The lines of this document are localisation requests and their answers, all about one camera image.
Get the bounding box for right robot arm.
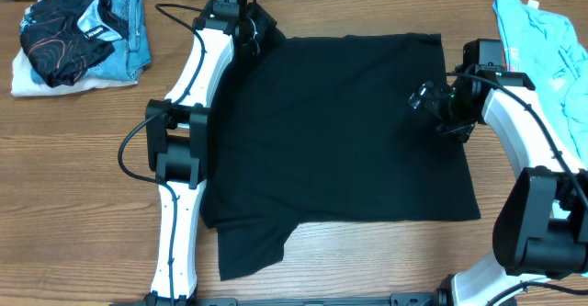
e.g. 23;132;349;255
409;39;587;305

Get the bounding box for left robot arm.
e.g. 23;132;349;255
143;0;276;305

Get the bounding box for light blue t-shirt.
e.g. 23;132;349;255
492;0;587;164

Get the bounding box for black t-shirt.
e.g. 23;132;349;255
200;33;481;280

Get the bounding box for folded white garment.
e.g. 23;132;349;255
10;0;139;98

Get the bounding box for folded blue denim jeans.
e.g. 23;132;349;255
30;0;153;86

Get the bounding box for black orange patterned shirt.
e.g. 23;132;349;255
19;0;129;87

